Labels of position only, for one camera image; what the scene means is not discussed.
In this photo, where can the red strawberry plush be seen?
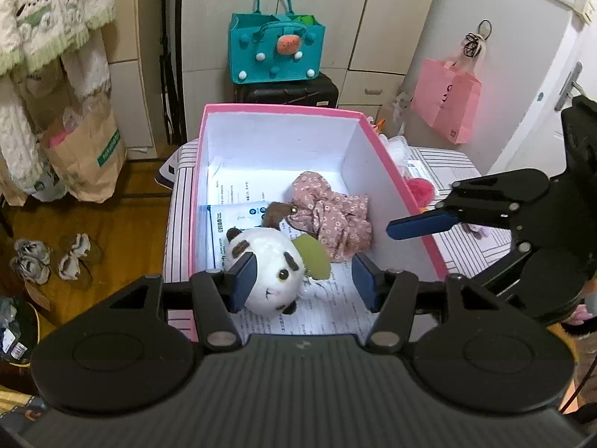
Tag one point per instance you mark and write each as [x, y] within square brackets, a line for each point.
[419, 191]

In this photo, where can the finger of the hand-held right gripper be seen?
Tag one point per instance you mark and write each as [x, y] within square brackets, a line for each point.
[419, 226]
[513, 266]

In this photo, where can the hanging clear plastic bag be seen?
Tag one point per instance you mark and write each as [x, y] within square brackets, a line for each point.
[396, 107]

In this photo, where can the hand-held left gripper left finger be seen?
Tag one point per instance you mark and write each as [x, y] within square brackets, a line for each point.
[242, 284]

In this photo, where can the pink cardboard box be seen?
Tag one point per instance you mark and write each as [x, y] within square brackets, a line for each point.
[280, 149]

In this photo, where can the pink floral fabric toy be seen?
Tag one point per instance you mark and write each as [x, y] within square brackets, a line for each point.
[336, 214]

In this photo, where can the white panda plush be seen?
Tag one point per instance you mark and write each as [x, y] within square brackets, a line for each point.
[270, 266]

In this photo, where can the light wood wardrobe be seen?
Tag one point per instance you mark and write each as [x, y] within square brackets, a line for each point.
[350, 18]

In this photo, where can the white green shopping bag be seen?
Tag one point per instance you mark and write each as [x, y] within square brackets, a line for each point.
[46, 186]

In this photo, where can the beige wooden cabinet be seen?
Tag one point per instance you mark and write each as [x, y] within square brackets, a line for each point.
[130, 79]

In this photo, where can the white door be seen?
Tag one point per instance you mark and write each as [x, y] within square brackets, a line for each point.
[527, 126]

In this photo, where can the dark patterned bag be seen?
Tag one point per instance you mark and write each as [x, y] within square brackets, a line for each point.
[14, 336]

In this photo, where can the grey white sneaker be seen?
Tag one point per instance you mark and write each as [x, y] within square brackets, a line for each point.
[30, 249]
[28, 270]

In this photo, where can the teal felt handbag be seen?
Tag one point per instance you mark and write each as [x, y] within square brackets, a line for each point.
[247, 51]

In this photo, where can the striped table cover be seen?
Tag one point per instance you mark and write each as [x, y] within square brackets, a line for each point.
[447, 161]

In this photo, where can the clear plastic pouch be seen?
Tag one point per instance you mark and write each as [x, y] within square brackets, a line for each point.
[401, 149]

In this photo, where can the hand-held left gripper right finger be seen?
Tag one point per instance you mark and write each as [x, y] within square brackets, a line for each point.
[366, 284]

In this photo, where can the black suitcase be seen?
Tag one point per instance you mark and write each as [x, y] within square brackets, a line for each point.
[289, 93]

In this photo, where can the printed paper sheet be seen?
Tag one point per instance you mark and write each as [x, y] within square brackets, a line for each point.
[326, 317]

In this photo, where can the brown paper bag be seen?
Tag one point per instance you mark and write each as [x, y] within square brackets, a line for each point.
[88, 163]

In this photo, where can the brown fuzzy slipper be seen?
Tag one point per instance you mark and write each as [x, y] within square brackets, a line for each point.
[74, 270]

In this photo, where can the pink shopping bag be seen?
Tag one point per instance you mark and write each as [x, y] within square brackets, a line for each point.
[443, 102]

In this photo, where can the purple plush toy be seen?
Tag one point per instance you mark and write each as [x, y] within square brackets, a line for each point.
[478, 231]

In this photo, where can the blue wet wipes pack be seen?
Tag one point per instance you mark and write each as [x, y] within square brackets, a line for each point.
[224, 238]

